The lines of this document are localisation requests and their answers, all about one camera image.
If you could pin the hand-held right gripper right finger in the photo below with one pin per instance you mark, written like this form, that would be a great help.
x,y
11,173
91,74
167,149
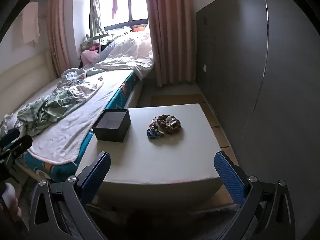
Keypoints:
x,y
227,175

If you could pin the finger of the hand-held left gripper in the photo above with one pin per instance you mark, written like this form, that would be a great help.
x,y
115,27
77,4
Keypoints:
x,y
11,135
23,142

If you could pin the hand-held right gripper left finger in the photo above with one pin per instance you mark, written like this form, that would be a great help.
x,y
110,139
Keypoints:
x,y
100,170

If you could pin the black box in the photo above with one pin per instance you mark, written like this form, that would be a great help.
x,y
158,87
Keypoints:
x,y
113,128

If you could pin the person's left hand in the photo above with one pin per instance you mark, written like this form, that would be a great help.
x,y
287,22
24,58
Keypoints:
x,y
15,208

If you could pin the green plaid garment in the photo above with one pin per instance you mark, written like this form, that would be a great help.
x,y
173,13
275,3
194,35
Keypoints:
x,y
50,107

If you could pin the cream padded headboard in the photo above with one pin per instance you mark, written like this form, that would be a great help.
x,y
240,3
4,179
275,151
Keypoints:
x,y
22,77

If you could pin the white table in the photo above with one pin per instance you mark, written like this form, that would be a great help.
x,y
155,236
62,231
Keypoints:
x,y
162,157

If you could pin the pale blue garment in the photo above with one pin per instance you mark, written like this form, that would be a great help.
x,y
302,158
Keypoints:
x,y
72,76

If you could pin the pink plush toy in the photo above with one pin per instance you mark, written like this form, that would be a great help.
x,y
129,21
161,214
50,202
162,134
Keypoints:
x,y
88,56

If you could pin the pink curtain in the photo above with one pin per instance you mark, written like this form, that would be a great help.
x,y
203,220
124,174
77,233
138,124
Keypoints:
x,y
60,30
170,30

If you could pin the grey bunny plush toy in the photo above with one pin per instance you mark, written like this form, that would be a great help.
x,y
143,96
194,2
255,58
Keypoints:
x,y
86,43

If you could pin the white duvet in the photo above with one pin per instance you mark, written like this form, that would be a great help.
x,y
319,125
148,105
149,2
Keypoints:
x,y
125,52

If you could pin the grey-green hanging garment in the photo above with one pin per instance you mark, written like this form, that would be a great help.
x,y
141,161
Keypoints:
x,y
95,15

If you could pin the pink hanging garment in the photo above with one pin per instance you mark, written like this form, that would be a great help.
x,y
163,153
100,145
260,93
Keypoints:
x,y
114,2

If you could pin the window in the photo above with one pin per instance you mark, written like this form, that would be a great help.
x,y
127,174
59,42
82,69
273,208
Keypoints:
x,y
135,5

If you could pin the white bed frame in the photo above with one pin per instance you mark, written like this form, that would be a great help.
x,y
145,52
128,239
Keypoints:
x,y
135,92

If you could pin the wall socket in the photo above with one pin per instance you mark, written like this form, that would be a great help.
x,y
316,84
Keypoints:
x,y
205,68

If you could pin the cream cloth on wall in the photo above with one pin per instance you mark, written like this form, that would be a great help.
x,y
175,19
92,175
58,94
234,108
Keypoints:
x,y
30,25

